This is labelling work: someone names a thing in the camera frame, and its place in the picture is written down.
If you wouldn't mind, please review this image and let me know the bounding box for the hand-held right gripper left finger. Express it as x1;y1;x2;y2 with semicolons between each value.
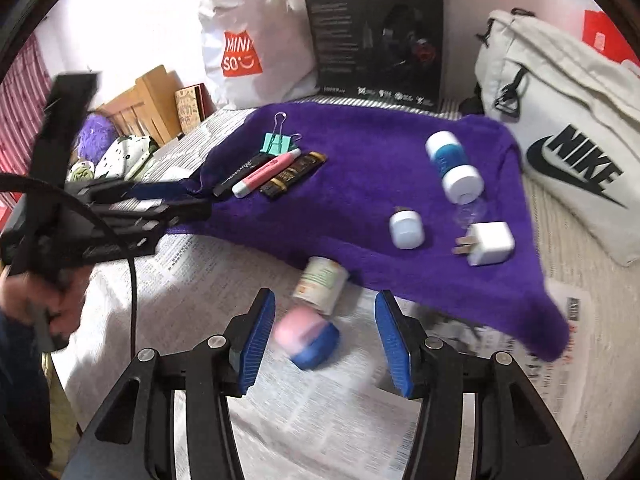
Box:
60;287;277;480

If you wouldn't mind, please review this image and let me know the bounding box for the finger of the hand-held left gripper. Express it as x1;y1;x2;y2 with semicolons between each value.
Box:
75;179;200;202
100;199;213;228

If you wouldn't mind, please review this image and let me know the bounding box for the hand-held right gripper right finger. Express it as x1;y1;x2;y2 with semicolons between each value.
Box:
374;289;586;480

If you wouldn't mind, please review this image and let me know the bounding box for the pink and blue jar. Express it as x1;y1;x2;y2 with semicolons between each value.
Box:
272;309;342;372

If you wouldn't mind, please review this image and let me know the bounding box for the black cosmetic tube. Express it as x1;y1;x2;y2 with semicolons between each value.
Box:
212;152;274;199

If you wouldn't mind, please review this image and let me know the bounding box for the beige cylindrical bottle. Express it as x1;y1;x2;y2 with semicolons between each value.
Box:
292;255;349;317

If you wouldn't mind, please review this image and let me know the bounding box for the pink lip balm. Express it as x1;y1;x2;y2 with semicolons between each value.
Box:
232;148;302;199

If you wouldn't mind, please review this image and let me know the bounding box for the black and gold tube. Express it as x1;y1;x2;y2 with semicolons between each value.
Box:
259;151;329;199

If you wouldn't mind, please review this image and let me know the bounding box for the small white bottle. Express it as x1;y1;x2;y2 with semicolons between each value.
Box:
389;206;426;251

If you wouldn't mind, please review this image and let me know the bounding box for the white charger plug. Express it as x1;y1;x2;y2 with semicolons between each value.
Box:
452;221;516;268

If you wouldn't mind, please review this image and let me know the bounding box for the clear plastic cap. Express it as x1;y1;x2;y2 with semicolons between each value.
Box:
451;196;490;228

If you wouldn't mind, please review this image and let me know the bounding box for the person's left forearm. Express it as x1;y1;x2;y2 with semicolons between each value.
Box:
0;310;55;468

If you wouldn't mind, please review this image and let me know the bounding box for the person's left hand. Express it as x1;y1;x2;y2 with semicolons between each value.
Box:
0;266;94;337

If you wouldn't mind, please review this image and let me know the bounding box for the white patterned cloth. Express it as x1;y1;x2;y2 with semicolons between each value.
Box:
94;135;161;181

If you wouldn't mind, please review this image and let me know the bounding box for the wooden rack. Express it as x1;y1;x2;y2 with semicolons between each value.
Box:
95;64;185;147

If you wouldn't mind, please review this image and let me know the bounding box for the purple plush toy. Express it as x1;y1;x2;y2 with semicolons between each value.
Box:
79;112;118;163

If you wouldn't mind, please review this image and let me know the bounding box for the newspaper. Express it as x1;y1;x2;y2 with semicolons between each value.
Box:
90;232;598;480

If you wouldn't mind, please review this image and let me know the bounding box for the small brown box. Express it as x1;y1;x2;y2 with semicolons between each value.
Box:
174;83;217;135

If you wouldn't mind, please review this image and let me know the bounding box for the green binder clip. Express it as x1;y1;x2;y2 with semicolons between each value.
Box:
259;112;304;157

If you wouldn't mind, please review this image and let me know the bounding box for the pink striped curtain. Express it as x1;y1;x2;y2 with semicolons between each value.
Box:
0;35;53;208

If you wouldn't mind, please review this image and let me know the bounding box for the purple towel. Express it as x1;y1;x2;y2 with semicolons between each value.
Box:
167;101;571;362

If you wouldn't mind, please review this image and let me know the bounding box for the white plastic shopping bag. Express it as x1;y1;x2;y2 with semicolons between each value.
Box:
194;0;321;111

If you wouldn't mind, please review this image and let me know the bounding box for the white and blue bottle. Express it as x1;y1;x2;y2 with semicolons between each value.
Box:
425;130;485;205

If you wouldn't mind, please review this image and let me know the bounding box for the black product box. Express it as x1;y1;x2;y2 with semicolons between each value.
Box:
301;0;446;113

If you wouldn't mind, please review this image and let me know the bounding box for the grey sling bag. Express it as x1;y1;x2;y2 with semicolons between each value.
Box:
472;7;640;267

